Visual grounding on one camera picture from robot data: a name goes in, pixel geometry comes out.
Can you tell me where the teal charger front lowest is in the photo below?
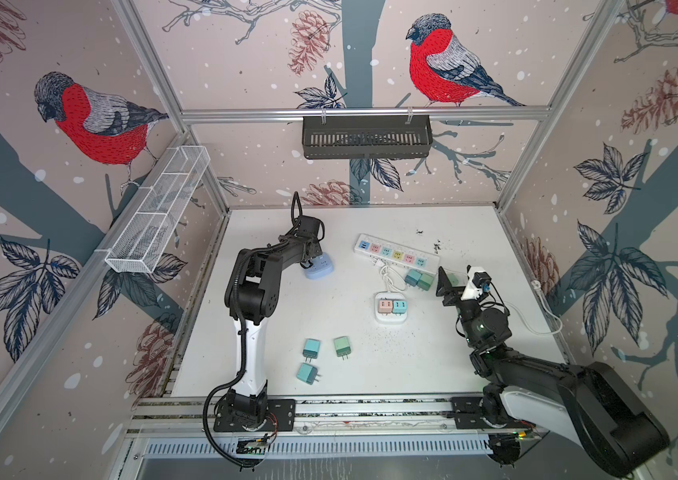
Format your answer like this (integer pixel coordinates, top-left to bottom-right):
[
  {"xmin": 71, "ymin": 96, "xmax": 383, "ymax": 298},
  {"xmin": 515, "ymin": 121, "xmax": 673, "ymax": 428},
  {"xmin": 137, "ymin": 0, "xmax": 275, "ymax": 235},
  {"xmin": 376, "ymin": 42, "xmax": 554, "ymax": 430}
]
[{"xmin": 296, "ymin": 363, "xmax": 319, "ymax": 385}]

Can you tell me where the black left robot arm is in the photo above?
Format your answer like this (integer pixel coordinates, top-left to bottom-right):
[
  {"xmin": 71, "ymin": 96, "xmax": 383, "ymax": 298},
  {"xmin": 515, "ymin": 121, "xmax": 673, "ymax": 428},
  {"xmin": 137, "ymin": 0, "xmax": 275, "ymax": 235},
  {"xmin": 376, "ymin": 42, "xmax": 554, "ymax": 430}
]
[{"xmin": 210, "ymin": 193, "xmax": 325, "ymax": 428}]

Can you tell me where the white long strip cable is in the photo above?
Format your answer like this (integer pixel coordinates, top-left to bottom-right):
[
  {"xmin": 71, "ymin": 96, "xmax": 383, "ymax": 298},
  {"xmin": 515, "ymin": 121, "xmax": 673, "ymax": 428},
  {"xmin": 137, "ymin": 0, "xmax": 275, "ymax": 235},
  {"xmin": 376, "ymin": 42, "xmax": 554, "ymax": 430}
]
[{"xmin": 437, "ymin": 263, "xmax": 563, "ymax": 337}]

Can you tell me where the white square power strip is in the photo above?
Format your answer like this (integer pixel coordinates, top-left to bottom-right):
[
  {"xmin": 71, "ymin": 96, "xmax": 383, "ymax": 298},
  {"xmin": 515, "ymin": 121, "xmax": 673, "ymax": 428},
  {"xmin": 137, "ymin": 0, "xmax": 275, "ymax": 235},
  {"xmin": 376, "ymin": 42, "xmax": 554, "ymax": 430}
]
[{"xmin": 374, "ymin": 292, "xmax": 408, "ymax": 325}]

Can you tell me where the teal charger front left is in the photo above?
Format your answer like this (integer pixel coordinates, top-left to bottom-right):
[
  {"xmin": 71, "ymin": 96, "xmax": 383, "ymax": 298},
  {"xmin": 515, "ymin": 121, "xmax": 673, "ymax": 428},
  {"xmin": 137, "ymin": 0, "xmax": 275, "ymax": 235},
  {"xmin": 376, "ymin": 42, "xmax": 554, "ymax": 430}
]
[{"xmin": 302, "ymin": 338, "xmax": 321, "ymax": 362}]

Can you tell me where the green charger right of strip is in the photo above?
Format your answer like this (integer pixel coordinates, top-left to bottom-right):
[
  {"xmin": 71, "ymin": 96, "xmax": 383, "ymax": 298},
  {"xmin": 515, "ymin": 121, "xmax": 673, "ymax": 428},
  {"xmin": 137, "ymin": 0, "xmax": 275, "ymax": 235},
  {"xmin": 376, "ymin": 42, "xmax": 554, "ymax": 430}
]
[{"xmin": 447, "ymin": 273, "xmax": 461, "ymax": 287}]

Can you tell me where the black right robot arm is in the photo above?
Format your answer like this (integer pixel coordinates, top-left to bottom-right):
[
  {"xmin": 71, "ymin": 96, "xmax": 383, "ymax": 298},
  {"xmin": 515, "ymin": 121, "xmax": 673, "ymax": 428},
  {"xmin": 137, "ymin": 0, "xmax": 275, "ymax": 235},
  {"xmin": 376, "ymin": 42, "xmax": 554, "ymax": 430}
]
[{"xmin": 436, "ymin": 268, "xmax": 670, "ymax": 477}]

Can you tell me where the black hanging basket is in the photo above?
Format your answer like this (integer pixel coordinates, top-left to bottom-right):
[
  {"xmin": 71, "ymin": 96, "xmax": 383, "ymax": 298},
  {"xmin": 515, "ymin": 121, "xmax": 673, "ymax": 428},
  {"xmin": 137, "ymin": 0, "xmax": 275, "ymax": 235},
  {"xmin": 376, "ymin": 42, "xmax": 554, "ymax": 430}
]
[{"xmin": 302, "ymin": 115, "xmax": 433, "ymax": 160}]

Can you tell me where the white long power strip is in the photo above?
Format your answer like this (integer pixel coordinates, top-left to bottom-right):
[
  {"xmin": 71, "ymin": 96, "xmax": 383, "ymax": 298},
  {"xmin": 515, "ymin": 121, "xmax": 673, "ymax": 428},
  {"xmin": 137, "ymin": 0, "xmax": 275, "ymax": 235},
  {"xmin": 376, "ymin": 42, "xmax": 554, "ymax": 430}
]
[{"xmin": 353, "ymin": 234, "xmax": 441, "ymax": 275}]

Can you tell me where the green charger front middle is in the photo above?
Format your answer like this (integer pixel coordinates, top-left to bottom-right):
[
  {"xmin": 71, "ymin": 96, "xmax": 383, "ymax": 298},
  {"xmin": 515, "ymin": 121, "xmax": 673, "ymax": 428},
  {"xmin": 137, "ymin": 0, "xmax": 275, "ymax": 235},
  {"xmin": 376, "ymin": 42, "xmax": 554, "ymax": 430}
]
[{"xmin": 334, "ymin": 336, "xmax": 352, "ymax": 359}]

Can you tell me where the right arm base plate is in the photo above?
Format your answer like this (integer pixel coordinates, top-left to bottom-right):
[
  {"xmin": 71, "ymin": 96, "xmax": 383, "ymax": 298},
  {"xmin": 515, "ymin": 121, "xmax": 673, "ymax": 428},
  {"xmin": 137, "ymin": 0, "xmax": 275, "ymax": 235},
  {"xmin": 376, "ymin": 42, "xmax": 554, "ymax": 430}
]
[{"xmin": 450, "ymin": 395, "xmax": 534, "ymax": 431}]

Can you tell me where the blue square power strip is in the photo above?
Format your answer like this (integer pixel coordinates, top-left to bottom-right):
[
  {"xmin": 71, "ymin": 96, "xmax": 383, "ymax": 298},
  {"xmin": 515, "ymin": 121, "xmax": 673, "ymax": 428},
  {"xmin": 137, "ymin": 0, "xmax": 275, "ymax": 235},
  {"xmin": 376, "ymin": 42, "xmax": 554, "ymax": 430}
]
[{"xmin": 303, "ymin": 253, "xmax": 334, "ymax": 280}]

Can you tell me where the teal charger near strip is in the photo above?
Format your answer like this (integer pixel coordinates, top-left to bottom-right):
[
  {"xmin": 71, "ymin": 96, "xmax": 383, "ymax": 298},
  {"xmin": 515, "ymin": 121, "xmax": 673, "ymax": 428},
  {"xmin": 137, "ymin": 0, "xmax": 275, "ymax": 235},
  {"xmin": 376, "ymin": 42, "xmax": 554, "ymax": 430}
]
[{"xmin": 405, "ymin": 269, "xmax": 422, "ymax": 287}]

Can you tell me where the white wire mesh shelf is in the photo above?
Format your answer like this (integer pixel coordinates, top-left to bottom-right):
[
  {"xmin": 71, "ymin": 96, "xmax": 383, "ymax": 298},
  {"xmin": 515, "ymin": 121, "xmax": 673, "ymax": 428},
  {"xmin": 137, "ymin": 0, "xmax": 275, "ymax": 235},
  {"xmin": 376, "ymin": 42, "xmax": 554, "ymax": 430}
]
[{"xmin": 105, "ymin": 145, "xmax": 210, "ymax": 274}]

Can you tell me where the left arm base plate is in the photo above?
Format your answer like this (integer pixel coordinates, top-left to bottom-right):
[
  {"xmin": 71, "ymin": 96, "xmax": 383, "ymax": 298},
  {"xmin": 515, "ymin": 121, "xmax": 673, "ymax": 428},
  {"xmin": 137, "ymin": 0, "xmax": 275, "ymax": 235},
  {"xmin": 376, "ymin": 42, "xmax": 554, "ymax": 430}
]
[{"xmin": 213, "ymin": 395, "xmax": 296, "ymax": 433}]

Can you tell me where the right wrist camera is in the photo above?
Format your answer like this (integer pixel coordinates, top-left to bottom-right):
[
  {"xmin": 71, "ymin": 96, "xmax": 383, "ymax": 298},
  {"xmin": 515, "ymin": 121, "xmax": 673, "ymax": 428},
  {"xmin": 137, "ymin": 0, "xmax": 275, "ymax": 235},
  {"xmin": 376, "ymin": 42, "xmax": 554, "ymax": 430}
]
[{"xmin": 461, "ymin": 265, "xmax": 492, "ymax": 302}]

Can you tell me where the pink charger plug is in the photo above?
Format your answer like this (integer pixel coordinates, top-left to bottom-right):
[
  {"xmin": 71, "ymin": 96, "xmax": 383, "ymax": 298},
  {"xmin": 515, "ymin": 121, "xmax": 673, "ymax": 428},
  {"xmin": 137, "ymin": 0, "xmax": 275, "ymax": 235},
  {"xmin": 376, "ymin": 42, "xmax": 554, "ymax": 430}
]
[{"xmin": 378, "ymin": 299, "xmax": 394, "ymax": 314}]

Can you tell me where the light green charger near strip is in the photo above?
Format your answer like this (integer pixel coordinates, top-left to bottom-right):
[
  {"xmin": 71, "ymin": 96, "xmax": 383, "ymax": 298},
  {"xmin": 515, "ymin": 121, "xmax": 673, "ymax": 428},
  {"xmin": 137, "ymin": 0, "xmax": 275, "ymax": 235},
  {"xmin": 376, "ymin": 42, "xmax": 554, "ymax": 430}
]
[{"xmin": 417, "ymin": 273, "xmax": 435, "ymax": 291}]

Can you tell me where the white square strip cable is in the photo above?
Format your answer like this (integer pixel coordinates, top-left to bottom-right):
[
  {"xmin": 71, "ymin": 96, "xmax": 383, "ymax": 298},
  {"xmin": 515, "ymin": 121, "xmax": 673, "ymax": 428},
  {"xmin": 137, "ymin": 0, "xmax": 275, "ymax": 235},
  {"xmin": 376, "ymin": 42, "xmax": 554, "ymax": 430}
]
[{"xmin": 377, "ymin": 260, "xmax": 409, "ymax": 295}]

